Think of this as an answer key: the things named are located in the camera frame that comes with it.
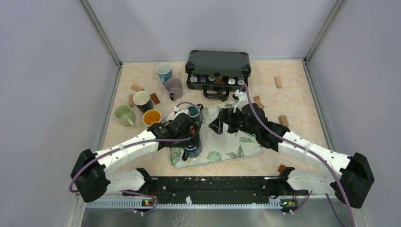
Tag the lilac purple mug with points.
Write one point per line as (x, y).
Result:
(174, 88)

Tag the light green mug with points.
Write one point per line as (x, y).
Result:
(125, 116)

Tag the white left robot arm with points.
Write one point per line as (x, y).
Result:
(95, 173)

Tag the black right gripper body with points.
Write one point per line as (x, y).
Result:
(237, 122)

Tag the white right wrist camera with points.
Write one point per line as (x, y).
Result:
(241, 98)

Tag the small red-brown block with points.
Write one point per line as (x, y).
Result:
(281, 168)

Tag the floral white serving tray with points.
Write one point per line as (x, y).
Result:
(216, 148)

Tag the dark wooden block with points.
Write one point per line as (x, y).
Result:
(283, 120)

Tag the dark blue mug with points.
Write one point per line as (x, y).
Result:
(193, 150)

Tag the dark teal mug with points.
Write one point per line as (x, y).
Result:
(195, 111)

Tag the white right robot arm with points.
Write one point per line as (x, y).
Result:
(350, 178)

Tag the light wooden block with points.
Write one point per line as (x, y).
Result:
(257, 100)

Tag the light blue dotted mug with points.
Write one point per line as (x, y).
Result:
(164, 71)

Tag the wooden block left lower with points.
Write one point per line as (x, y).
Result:
(155, 98)

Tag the wooden block left upper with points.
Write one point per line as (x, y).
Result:
(137, 88)

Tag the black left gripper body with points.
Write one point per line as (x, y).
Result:
(188, 134)

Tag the wooden block right rear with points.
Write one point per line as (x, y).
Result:
(278, 82)

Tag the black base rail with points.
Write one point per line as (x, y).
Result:
(216, 190)

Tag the black glossy mug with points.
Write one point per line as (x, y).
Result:
(143, 101)

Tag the dark green carrying case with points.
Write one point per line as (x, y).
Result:
(217, 73)

